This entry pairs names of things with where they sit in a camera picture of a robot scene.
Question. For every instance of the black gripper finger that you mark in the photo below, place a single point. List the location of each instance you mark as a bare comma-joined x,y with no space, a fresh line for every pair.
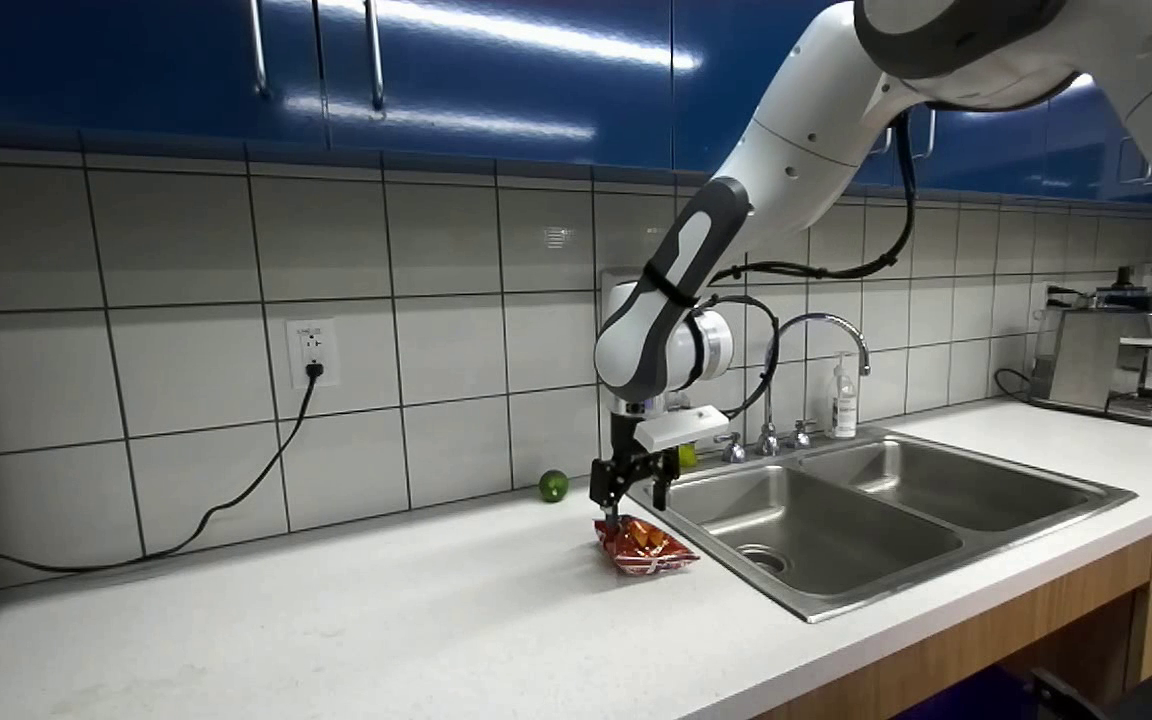
663,491
604,506

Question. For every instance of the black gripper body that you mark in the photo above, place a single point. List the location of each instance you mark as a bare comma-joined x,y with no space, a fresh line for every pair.
628,461

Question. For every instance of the orange snack packet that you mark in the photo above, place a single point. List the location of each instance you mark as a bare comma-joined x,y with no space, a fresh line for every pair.
641,549

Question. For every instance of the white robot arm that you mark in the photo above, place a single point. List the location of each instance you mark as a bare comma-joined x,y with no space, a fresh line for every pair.
849,80

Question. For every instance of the stainless steel double sink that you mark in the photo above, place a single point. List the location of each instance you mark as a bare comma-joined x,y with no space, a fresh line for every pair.
843,526

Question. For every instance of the green dish soap bottle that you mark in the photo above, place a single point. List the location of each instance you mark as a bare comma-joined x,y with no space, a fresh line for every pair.
691,456

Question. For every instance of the green lime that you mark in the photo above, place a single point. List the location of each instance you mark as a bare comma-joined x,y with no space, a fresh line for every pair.
555,486

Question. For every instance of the chrome gooseneck faucet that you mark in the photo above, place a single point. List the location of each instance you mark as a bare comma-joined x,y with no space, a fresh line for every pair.
787,404

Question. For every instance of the clear white pump bottle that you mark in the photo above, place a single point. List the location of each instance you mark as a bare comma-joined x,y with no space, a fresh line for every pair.
846,400

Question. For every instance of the blue upper cabinets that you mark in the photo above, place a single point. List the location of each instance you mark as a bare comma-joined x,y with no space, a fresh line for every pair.
613,84

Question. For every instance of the silver espresso machine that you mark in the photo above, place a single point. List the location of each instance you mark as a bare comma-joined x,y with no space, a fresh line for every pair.
1098,350

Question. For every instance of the wooden lower cabinets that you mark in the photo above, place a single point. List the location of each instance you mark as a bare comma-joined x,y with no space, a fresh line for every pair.
1089,627

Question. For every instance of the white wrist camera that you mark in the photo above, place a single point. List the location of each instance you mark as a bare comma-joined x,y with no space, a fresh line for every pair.
673,428

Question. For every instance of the white wall outlet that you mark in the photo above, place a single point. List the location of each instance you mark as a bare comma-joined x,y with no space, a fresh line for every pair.
312,343

